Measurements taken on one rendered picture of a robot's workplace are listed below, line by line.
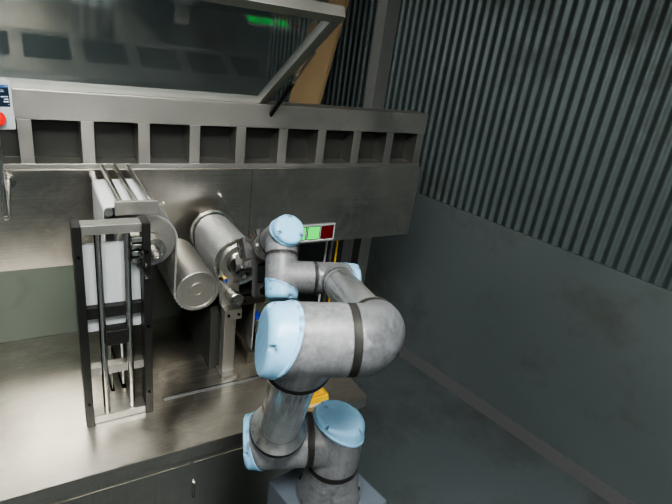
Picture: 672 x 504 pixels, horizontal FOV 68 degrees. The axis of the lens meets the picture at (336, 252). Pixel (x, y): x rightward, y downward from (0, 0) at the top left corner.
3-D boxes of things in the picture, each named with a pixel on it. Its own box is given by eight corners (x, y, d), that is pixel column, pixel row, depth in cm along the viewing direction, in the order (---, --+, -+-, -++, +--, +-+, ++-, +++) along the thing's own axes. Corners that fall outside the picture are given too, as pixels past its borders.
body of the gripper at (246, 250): (261, 241, 139) (276, 227, 128) (266, 271, 137) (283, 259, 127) (234, 243, 135) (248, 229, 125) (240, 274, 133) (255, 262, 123)
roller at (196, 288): (176, 313, 140) (176, 274, 136) (156, 274, 160) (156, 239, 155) (218, 306, 146) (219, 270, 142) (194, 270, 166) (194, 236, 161)
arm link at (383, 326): (437, 317, 74) (356, 251, 121) (366, 316, 72) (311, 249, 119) (428, 389, 76) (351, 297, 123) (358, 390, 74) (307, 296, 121)
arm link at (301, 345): (308, 476, 110) (368, 354, 70) (239, 479, 107) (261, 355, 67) (304, 422, 118) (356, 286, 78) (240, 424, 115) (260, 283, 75)
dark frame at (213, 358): (208, 368, 153) (210, 312, 146) (181, 316, 179) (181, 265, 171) (232, 364, 157) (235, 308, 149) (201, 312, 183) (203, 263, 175)
